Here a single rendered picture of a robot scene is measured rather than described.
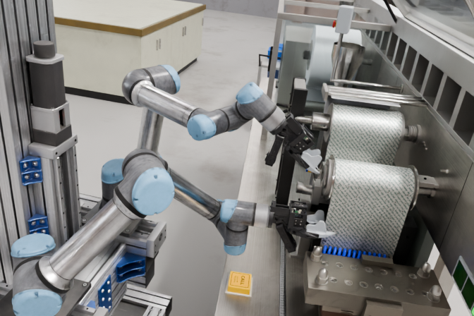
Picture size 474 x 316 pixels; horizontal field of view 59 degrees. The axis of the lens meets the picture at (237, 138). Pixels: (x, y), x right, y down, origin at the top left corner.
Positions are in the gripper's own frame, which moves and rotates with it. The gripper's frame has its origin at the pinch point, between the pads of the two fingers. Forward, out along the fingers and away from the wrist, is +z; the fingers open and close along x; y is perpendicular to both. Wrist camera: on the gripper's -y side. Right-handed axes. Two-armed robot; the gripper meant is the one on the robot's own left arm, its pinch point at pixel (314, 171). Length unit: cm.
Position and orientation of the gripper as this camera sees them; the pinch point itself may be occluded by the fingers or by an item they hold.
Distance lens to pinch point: 136.7
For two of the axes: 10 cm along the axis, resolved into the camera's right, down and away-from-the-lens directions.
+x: 1.1, -4.2, 9.0
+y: 7.1, -6.0, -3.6
